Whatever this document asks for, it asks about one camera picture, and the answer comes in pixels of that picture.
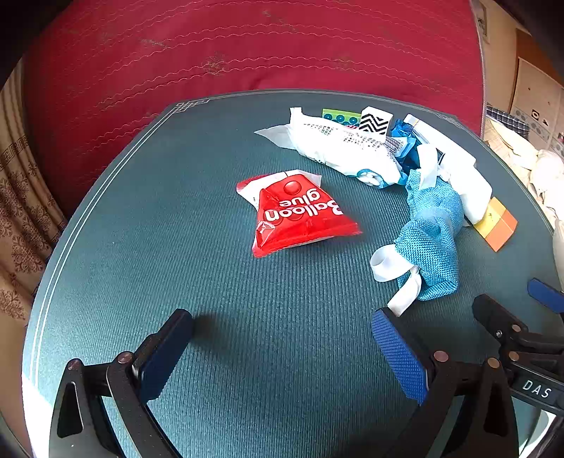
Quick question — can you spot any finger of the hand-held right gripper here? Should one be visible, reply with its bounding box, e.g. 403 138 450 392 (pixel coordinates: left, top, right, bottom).
528 277 564 314
472 294 564 384

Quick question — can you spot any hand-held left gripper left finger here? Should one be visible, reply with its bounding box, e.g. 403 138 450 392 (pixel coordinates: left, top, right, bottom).
48 308 195 458

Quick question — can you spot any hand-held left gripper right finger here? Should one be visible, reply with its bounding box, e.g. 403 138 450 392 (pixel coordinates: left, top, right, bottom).
371 307 521 458

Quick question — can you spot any yellow orange toy block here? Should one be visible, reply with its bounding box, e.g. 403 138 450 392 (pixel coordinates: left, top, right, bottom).
472 197 518 253

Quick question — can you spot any blue cloth with white straps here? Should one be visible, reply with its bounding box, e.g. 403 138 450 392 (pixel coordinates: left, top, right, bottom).
370 145 465 318

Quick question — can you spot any long white box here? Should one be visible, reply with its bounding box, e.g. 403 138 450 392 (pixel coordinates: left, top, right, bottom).
403 113 493 223

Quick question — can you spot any red glue packet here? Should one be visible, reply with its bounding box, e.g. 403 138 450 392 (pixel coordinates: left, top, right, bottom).
235 171 363 260

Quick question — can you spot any blue crinkled packet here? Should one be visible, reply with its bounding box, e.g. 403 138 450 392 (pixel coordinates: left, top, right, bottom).
390 119 426 172

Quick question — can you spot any white plastic packet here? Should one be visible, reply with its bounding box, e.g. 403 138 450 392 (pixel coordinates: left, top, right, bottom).
254 107 408 190

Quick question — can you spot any black white zigzag box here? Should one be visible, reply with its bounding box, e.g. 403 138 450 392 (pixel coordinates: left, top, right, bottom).
358 106 394 138

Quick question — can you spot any teal table mat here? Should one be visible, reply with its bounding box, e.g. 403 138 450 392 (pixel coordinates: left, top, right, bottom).
22 90 557 458

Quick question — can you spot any white puffer jacket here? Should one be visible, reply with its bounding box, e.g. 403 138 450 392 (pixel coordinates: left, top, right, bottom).
529 150 564 212

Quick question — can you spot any floral checked quilt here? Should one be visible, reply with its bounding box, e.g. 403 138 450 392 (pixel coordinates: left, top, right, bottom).
484 121 564 230

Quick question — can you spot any dark plaid cloth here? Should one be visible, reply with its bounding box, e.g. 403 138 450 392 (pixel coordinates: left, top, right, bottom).
485 103 529 133

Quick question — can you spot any beige patterned curtain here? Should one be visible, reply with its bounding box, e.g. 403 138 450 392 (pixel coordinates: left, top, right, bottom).
0 59 69 441

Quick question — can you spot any red mattress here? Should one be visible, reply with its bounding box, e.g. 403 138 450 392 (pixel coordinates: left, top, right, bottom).
22 0 488 216

